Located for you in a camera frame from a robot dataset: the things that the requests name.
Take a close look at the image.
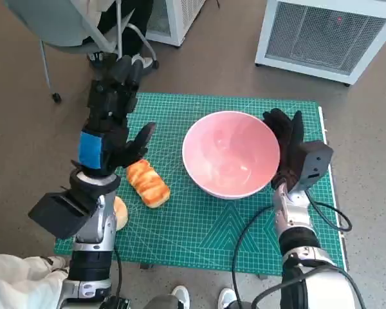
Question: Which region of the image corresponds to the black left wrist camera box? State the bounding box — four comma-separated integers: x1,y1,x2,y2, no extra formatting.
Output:
28,189,100,239

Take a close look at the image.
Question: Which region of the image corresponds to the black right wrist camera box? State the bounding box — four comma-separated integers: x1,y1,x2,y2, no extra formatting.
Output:
296,140,335,193

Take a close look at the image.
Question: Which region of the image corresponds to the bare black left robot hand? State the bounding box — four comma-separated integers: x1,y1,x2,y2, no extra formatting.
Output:
71,55,158,178

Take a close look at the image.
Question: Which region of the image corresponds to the black glossy device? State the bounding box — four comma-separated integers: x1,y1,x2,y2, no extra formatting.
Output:
103,295,131,309

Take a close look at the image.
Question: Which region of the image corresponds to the large white mesh enclosure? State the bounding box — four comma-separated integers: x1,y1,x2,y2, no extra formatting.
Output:
254,0,386,86

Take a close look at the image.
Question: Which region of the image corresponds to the pink bowl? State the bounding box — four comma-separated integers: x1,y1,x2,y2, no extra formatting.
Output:
181,110,281,200

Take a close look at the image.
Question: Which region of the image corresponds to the round toy bread bun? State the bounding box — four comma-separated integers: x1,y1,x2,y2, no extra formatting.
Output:
113,196,129,232

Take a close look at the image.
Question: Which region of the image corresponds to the green cutting mat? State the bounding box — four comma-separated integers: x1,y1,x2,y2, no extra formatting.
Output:
53,92,345,277

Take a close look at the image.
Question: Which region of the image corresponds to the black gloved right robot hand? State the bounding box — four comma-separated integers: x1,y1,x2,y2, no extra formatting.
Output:
262,108,305,191

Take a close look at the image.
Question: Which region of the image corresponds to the white shoe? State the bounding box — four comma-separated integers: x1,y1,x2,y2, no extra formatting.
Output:
170,285,191,309
217,287,237,309

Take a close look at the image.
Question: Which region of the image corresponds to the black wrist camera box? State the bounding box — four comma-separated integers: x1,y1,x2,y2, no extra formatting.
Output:
28,189,100,239
296,140,335,193

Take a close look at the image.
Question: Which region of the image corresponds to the long striped toy bread loaf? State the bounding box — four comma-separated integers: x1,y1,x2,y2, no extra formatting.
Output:
125,158,171,209

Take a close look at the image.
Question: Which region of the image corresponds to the grey office chair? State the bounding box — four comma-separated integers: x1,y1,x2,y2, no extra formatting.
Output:
5,0,159,104

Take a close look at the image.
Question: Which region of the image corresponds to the person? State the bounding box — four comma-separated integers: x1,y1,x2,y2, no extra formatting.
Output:
82,0,156,78

